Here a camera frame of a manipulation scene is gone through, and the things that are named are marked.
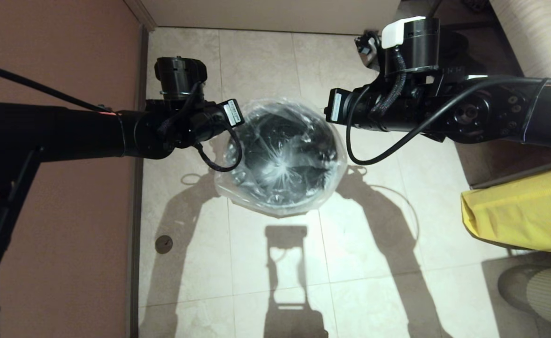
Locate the smooth black right wrist cable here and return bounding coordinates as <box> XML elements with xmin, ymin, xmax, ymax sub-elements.
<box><xmin>346</xmin><ymin>77</ymin><xmax>546</xmax><ymax>166</ymax></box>

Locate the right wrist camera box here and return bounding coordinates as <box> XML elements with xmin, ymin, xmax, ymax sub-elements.
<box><xmin>354</xmin><ymin>32</ymin><xmax>383</xmax><ymax>64</ymax></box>

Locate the yellow cloth bag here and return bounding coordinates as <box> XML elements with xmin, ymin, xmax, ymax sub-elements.
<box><xmin>460</xmin><ymin>164</ymin><xmax>551</xmax><ymax>254</ymax></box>

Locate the dark metal frame rail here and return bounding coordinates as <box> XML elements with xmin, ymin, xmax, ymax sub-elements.
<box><xmin>470</xmin><ymin>160</ymin><xmax>551</xmax><ymax>191</ymax></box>

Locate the grey round trash bin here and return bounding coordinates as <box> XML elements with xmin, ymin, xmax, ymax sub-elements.
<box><xmin>229</xmin><ymin>106</ymin><xmax>339</xmax><ymax>207</ymax></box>

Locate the beige striped sofa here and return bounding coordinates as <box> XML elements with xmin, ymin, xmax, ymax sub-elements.
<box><xmin>489</xmin><ymin>0</ymin><xmax>551</xmax><ymax>162</ymax></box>

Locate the grey ribbed round stool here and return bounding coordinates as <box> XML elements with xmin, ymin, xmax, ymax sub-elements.
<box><xmin>497</xmin><ymin>265</ymin><xmax>551</xmax><ymax>331</ymax></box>

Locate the white door panel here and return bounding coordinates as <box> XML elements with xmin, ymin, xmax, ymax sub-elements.
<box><xmin>139</xmin><ymin>0</ymin><xmax>402</xmax><ymax>38</ymax></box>

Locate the clear plastic trash bag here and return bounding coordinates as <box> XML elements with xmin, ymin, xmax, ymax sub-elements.
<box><xmin>214</xmin><ymin>98</ymin><xmax>349</xmax><ymax>217</ymax></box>

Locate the braided black left wrist cable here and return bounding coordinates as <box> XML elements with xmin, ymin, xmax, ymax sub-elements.
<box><xmin>196</xmin><ymin>127</ymin><xmax>243</xmax><ymax>172</ymax></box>

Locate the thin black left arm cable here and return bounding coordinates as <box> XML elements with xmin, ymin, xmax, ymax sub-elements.
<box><xmin>0</xmin><ymin>60</ymin><xmax>112</xmax><ymax>113</ymax></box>

